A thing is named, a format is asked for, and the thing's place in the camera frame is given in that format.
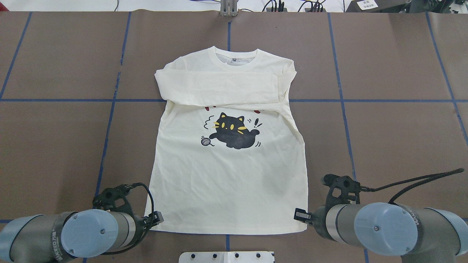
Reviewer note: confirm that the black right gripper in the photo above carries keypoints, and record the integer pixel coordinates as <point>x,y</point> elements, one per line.
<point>318,217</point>

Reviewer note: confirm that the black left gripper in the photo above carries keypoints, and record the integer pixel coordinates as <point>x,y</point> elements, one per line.
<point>140,223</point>

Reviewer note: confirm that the cream long sleeve cat shirt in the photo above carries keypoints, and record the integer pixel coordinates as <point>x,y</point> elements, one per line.
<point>229,157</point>

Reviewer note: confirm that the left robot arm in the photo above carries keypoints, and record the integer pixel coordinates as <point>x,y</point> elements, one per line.
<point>63,237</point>

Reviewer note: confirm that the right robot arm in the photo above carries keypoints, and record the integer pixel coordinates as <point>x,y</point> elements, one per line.
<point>425,235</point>

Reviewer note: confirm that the blue tape line right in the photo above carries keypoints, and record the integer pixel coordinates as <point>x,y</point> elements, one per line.
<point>341,96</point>

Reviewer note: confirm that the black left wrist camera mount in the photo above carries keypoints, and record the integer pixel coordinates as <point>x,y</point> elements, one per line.
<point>114,199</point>

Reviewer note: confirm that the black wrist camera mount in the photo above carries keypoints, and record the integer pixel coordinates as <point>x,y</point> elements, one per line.
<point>114,199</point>
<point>342,190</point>

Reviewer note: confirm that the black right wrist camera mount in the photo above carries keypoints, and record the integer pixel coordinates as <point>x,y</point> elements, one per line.
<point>342,190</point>

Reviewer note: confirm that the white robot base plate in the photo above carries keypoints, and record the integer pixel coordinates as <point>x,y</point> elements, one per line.
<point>227,257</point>

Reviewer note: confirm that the grey aluminium post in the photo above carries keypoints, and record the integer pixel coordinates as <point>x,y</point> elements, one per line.
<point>228,8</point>

